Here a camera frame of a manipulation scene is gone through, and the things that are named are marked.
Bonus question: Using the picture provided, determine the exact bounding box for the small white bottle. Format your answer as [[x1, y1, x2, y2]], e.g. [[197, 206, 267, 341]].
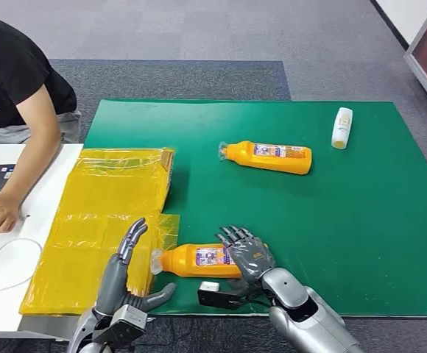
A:
[[331, 107, 354, 150]]

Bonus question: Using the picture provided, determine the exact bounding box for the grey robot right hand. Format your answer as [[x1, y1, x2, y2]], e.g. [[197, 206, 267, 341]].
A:
[[215, 225, 277, 298]]

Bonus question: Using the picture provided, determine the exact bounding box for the orange bottle with label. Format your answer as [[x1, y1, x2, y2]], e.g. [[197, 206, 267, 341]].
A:
[[150, 243, 270, 279], [218, 140, 313, 176]]

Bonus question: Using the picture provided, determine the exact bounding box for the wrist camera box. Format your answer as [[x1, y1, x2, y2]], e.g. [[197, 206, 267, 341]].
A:
[[92, 304, 148, 351], [197, 281, 249, 311]]

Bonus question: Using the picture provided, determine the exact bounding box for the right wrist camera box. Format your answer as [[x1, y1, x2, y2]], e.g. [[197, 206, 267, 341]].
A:
[[197, 281, 249, 311]]

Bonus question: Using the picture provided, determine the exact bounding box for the green table mat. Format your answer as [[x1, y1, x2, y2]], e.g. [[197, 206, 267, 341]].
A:
[[85, 99, 427, 318]]

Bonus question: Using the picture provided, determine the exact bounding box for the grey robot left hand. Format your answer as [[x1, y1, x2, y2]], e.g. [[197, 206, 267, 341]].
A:
[[94, 218, 177, 318]]

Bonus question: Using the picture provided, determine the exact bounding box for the white side table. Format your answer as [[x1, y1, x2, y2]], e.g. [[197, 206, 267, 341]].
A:
[[0, 142, 84, 340]]

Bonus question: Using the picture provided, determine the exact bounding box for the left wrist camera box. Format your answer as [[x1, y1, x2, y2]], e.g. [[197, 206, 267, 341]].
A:
[[92, 304, 148, 351]]

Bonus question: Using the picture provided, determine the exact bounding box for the white cable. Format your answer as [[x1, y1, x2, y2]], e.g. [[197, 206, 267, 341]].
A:
[[0, 238, 43, 293]]

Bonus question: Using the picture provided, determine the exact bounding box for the person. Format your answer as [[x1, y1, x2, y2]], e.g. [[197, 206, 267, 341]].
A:
[[0, 12, 82, 145]]

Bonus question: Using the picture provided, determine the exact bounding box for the yellow taped cardboard box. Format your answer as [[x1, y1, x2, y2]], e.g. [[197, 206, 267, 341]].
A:
[[19, 147, 180, 317]]

